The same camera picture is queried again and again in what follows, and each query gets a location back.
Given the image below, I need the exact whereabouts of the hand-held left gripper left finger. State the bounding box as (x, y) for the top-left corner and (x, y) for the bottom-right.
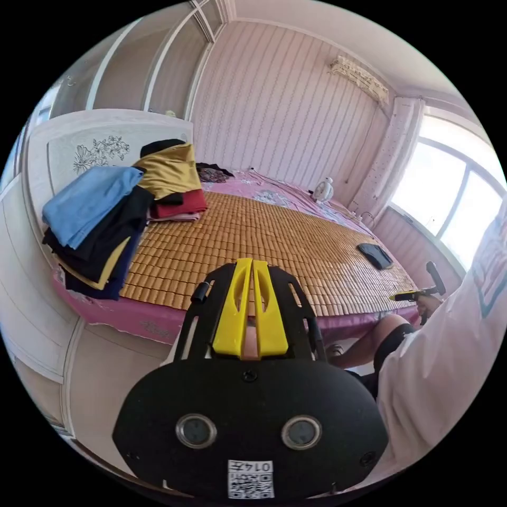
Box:
(212, 258), (253, 360)

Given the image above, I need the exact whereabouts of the wardrobe with sliding doors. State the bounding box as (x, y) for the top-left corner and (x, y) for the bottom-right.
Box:
(50, 0), (227, 120)

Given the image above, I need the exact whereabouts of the bed with woven mat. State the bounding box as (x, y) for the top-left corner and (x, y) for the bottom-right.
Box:
(23, 109), (421, 346)

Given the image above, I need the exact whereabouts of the pile of clothes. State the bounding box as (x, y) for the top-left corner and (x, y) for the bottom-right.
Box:
(133, 138), (209, 222)
(41, 166), (156, 302)

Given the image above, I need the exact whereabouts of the pale pink curtain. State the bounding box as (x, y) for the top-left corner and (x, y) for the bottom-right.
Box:
(351, 95), (427, 223)

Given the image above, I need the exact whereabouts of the person's right hand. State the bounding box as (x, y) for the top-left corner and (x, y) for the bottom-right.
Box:
(417, 295), (444, 326)

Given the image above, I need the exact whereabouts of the window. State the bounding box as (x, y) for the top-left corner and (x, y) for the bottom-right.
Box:
(389, 115), (507, 275)

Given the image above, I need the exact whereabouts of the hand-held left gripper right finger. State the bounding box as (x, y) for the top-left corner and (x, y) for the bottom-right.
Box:
(253, 260), (289, 360)

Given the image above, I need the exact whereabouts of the covered air conditioner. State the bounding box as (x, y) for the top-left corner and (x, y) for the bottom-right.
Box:
(326, 55), (391, 106)

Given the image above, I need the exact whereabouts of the small white fan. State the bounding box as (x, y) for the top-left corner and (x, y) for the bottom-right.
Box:
(310, 177), (336, 205)

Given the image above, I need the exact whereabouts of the black folded garment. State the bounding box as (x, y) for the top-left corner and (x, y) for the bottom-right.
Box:
(356, 243), (394, 270)

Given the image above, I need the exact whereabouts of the person's body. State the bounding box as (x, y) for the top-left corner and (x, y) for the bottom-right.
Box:
(327, 200), (507, 490)

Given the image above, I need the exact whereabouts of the dark patterned garment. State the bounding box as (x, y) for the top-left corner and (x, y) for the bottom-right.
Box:
(195, 162), (235, 184)

